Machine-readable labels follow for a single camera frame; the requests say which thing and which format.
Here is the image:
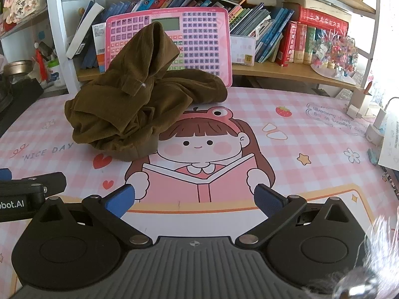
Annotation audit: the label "white frame wooden bookshelf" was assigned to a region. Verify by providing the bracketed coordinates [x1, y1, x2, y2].
[47, 0, 384, 95]

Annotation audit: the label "white charger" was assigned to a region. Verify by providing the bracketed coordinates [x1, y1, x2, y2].
[347, 104, 363, 119]

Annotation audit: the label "orange and white book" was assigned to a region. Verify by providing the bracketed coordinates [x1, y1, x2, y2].
[93, 23, 108, 74]

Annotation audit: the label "brass bowl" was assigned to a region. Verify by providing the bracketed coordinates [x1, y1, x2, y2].
[3, 60, 34, 77]

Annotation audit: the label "large red book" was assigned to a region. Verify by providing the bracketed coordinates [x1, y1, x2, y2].
[299, 5, 349, 32]

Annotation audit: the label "row of standing books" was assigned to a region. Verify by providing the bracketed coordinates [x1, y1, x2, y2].
[76, 0, 317, 69]

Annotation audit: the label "pink learning tablet toy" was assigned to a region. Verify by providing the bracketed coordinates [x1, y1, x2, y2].
[104, 6, 234, 88]

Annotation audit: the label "pink checked cartoon desk mat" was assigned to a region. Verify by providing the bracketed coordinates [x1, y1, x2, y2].
[0, 85, 399, 275]

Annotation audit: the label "red tassel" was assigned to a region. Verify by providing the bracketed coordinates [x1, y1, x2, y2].
[34, 41, 51, 83]

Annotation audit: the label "thick beige book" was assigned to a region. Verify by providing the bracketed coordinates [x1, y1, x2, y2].
[283, 0, 341, 10]

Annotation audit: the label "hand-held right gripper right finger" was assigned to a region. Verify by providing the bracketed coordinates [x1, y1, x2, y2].
[235, 184, 356, 246]

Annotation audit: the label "black case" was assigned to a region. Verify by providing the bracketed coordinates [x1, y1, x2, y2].
[0, 79, 45, 135]

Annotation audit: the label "white tub with green lid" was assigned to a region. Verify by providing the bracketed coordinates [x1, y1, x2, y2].
[46, 59, 63, 88]

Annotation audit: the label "thick white-edged book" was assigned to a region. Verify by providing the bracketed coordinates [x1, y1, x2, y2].
[65, 0, 105, 60]

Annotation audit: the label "white fluffy trim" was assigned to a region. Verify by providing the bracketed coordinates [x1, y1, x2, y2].
[301, 207, 399, 299]

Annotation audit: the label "white paper sheet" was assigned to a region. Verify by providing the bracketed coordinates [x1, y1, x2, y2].
[377, 112, 399, 172]

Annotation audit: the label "pink paper card ornament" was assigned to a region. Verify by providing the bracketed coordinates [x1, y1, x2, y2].
[2, 0, 45, 34]

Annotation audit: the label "red dictionary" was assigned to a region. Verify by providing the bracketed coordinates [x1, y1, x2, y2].
[277, 21, 299, 68]

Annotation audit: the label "olive brown corduroy pants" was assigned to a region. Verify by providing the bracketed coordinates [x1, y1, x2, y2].
[64, 22, 229, 162]

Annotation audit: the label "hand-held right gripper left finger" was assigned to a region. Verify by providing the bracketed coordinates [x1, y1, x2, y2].
[39, 184, 153, 246]

